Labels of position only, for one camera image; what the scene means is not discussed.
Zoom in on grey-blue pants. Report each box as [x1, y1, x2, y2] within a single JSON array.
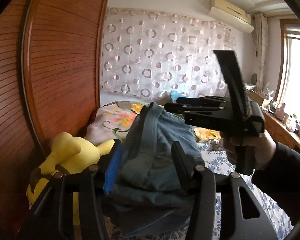
[[108, 102, 202, 237]]

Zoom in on person's right black sleeve forearm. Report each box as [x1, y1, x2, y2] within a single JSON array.
[[251, 142, 300, 225]]

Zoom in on person's right hand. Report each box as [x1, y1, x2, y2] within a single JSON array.
[[222, 130, 276, 170]]

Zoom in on blue item on box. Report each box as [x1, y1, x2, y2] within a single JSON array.
[[170, 89, 187, 103]]

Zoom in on cardboard box on cabinet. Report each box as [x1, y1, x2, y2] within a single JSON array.
[[248, 90, 273, 107]]

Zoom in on blue floral white bedsheet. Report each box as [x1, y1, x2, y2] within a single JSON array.
[[106, 151, 292, 239]]

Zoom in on pink bottle on cabinet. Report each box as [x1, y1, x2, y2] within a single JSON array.
[[275, 102, 286, 121]]

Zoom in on long brown wooden cabinet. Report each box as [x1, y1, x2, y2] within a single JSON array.
[[263, 111, 300, 154]]

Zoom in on yellow plush toy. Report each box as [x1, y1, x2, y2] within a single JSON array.
[[17, 132, 121, 239]]

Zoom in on wooden framed window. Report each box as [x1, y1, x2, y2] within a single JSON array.
[[276, 19, 300, 122]]

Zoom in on colourful floral pink blanket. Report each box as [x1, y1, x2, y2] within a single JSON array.
[[84, 101, 223, 147]]

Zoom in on circle-patterned sheer curtain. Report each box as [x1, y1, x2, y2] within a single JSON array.
[[100, 8, 236, 101]]

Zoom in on brown wooden louvred wardrobe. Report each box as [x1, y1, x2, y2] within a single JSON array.
[[0, 0, 107, 239]]

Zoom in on white wall air conditioner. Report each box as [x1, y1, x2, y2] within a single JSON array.
[[209, 0, 254, 34]]

